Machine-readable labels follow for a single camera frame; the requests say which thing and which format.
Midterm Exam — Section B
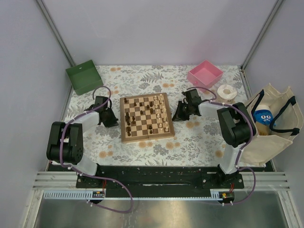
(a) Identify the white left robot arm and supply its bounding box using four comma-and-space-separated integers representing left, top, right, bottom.
46, 96, 118, 188

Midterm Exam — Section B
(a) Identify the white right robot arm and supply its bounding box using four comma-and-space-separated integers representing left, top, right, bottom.
172, 87, 256, 188

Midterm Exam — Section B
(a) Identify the dark chess piece cluster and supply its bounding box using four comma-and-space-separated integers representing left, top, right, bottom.
125, 112, 131, 126

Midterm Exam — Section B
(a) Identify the wooden chess board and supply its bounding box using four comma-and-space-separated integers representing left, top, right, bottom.
120, 93, 175, 143

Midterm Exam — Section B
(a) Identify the floral tablecloth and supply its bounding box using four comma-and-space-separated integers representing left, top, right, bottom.
60, 65, 266, 168

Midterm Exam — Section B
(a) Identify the pink box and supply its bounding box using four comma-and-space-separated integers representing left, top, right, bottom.
187, 60, 223, 89

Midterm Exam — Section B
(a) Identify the green box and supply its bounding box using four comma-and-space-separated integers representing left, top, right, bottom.
66, 60, 104, 95

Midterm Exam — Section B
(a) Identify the toilet paper roll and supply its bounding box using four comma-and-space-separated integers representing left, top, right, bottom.
217, 84, 238, 103

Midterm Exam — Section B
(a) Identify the blue plush toy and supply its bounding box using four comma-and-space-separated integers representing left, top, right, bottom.
253, 109, 274, 125

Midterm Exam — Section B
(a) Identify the cream canvas tote bag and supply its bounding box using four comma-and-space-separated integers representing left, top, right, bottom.
240, 85, 304, 165

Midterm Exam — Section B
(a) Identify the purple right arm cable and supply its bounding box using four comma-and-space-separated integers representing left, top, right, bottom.
187, 86, 257, 207

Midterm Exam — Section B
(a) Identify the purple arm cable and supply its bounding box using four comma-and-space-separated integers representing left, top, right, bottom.
59, 85, 135, 213
187, 86, 257, 207

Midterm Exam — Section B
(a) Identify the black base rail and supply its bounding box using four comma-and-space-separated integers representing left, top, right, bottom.
76, 165, 244, 198

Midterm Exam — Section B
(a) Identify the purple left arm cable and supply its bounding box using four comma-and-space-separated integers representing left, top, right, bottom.
59, 85, 135, 213

